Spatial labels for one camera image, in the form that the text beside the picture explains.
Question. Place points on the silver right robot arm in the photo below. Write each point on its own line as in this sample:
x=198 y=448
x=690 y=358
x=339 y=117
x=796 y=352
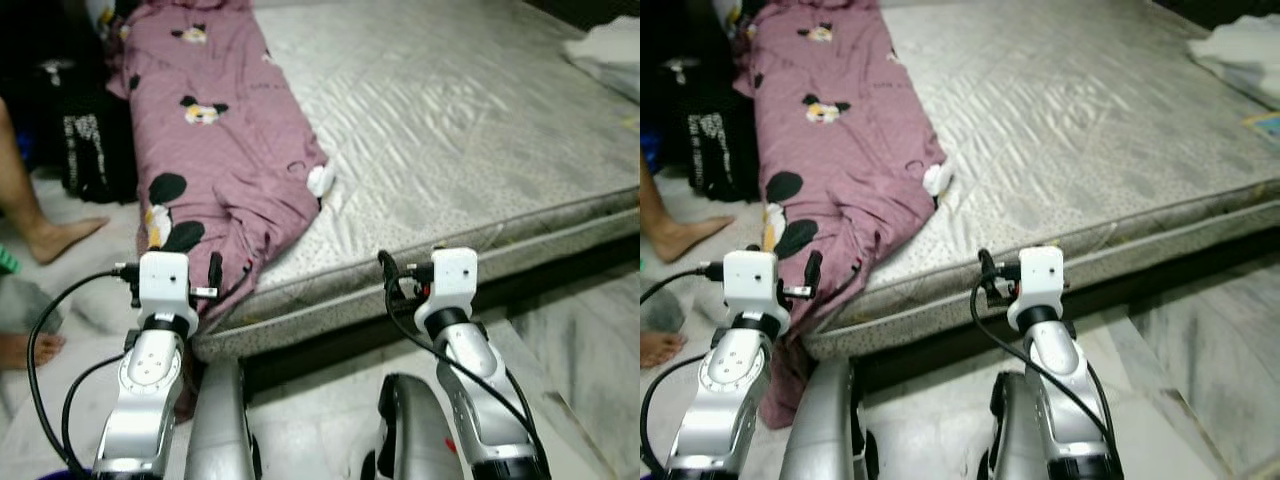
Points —
x=480 y=390
x=1060 y=390

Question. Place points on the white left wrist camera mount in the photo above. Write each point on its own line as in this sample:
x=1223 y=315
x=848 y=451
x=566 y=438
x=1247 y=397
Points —
x=163 y=280
x=748 y=278

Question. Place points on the grey robot right leg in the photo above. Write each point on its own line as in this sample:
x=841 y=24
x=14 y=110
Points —
x=1010 y=430
x=410 y=430

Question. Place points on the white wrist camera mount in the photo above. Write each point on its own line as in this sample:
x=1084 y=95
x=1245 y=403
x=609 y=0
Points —
x=748 y=278
x=163 y=280
x=452 y=275
x=1040 y=272

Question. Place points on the green plastic stool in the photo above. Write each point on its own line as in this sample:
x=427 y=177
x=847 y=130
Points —
x=8 y=260

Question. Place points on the yellow blue book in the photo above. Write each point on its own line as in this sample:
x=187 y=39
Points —
x=1265 y=127

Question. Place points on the white pillow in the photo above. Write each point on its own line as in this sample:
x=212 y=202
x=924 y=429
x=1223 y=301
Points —
x=1240 y=55
x=610 y=55

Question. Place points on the white sock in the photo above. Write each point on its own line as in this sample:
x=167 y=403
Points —
x=937 y=178
x=321 y=180

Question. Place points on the black bag white lettering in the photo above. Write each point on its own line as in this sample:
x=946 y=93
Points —
x=715 y=130
x=90 y=130

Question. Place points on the white quilted mattress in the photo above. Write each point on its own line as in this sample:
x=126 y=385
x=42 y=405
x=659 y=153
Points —
x=1080 y=130
x=450 y=130

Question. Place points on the purple cartoon print blanket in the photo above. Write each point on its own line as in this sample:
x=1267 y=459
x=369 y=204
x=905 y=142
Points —
x=840 y=150
x=220 y=150

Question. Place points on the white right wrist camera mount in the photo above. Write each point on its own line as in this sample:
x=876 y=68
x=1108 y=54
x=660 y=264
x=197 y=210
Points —
x=452 y=275
x=1040 y=272

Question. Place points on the blue bag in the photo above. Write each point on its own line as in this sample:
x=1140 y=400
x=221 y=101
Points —
x=650 y=150
x=22 y=145

